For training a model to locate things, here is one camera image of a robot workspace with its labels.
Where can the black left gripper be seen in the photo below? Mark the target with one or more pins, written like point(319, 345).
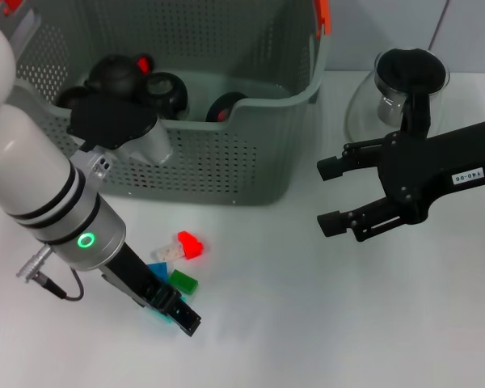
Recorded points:
point(141, 279)

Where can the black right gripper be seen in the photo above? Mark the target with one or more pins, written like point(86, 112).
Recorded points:
point(420, 169)

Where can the teal square plate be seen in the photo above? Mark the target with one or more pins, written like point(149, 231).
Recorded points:
point(165, 318)

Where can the green rectangular building brick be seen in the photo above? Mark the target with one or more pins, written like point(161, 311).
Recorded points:
point(184, 283)

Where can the blue building brick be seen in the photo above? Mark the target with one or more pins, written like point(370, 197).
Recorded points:
point(159, 270)

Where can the clear white building brick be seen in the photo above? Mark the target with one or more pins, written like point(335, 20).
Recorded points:
point(167, 252)

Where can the large bright red brick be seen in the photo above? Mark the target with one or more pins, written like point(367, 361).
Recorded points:
point(190, 244)

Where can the small bright red brick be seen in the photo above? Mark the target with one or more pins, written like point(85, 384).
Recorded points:
point(222, 115)
point(142, 63)

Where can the glass teacup with black holder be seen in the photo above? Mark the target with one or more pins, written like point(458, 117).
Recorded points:
point(222, 106)
point(165, 91)

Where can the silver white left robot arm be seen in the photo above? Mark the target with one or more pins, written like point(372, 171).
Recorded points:
point(24, 161)

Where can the grey-green perforated storage bin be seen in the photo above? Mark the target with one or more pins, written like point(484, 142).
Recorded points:
point(242, 169)

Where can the small black clay teacup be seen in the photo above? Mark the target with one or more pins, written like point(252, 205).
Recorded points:
point(70, 95)

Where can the glass teapot with black lid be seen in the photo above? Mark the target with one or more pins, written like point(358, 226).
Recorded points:
point(363, 113)

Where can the left gripper metal plug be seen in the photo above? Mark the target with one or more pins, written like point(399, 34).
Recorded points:
point(34, 264)

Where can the black clay teapot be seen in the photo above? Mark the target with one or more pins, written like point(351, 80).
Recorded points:
point(113, 77)

